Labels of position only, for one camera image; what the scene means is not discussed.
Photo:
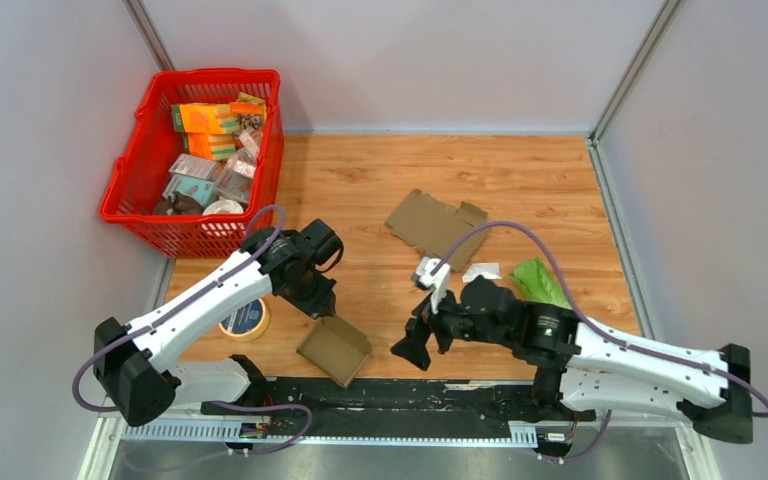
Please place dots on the grey packet in basket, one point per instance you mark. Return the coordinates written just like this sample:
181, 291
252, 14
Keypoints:
195, 167

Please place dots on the white tape roll in basket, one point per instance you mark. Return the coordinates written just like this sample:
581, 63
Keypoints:
224, 206

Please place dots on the clear packet in basket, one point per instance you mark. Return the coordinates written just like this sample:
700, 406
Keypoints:
235, 181

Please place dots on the orange green box lower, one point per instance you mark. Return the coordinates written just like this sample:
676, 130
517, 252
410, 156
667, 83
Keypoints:
216, 147

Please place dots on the small white plastic packet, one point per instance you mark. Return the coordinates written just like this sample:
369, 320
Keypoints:
489, 270

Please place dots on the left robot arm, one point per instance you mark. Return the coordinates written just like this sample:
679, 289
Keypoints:
139, 363

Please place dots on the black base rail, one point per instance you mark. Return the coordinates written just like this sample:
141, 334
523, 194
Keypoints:
371, 412

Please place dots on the red plastic shopping basket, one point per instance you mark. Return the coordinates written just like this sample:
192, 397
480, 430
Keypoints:
140, 175

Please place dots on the orange green box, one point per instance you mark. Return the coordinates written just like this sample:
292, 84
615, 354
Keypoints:
204, 118
216, 147

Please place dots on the colourful snack packet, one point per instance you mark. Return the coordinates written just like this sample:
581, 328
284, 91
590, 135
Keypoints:
251, 111

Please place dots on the cardboard box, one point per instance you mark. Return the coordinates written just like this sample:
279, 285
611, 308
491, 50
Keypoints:
336, 348
431, 226

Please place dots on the green napa cabbage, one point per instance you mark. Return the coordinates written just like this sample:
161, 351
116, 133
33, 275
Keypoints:
537, 284

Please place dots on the orange green box upper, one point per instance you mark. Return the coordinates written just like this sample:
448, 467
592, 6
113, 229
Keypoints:
204, 118

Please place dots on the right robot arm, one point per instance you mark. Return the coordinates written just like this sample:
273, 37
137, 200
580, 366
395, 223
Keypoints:
580, 371

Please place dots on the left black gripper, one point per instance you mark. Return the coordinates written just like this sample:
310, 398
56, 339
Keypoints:
322, 305

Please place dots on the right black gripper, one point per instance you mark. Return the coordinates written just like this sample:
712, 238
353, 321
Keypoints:
411, 347

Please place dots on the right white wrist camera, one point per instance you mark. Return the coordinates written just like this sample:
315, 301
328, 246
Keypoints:
433, 275

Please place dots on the teal box in basket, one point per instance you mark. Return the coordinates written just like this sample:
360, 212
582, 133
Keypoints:
201, 190

